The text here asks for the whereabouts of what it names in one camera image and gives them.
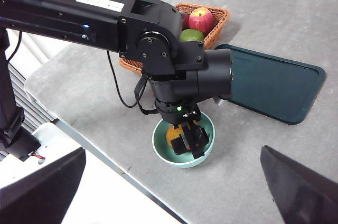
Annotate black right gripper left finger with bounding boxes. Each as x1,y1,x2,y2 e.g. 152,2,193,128
0,147,87,224

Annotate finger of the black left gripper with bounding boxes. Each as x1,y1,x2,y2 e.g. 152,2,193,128
170,134,191,156
183,125,210,160

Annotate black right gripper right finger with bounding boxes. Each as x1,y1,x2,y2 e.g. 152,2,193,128
260,145,338,224

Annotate yellow-brown kiwi fruit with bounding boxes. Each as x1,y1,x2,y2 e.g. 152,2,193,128
166,120,202,146

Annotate teal bowl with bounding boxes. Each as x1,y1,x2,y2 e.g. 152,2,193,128
152,111,216,169

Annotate green mango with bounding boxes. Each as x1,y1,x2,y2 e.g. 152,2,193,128
180,29,205,42

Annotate grey slatted panel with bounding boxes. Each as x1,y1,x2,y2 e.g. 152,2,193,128
6,61,58,132

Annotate dark green tray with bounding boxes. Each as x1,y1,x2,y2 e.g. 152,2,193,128
215,43,327,125

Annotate dark purple fruit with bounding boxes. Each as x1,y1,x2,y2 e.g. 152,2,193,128
181,12,191,31

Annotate brown wicker basket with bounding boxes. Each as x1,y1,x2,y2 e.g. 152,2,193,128
118,2,230,74

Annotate red apple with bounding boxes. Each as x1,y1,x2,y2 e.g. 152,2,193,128
188,7,215,36

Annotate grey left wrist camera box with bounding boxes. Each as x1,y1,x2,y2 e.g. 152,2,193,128
213,96,229,107

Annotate long black left arm cable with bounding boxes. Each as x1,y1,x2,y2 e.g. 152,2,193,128
106,50,141,109

